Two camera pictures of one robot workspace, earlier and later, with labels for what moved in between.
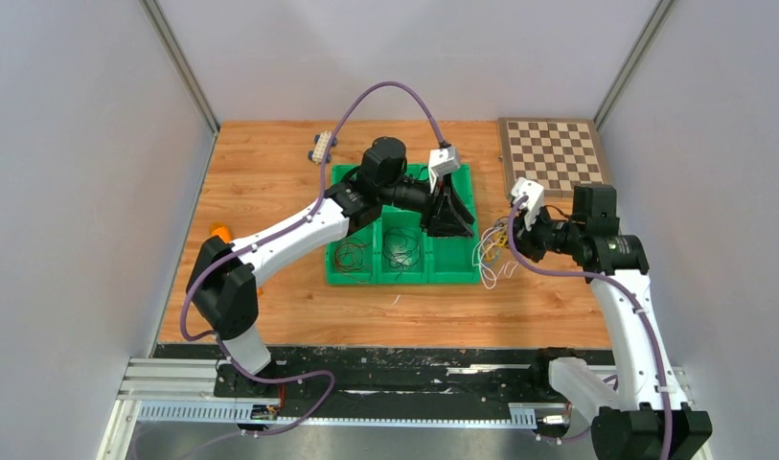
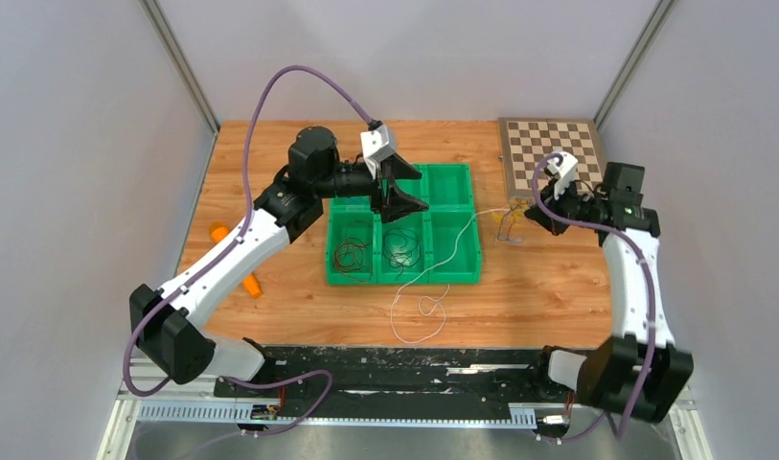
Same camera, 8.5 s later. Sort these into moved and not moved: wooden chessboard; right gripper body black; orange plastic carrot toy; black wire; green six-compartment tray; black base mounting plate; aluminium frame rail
Moved: right gripper body black
Not moved: aluminium frame rail; orange plastic carrot toy; wooden chessboard; black base mounting plate; black wire; green six-compartment tray
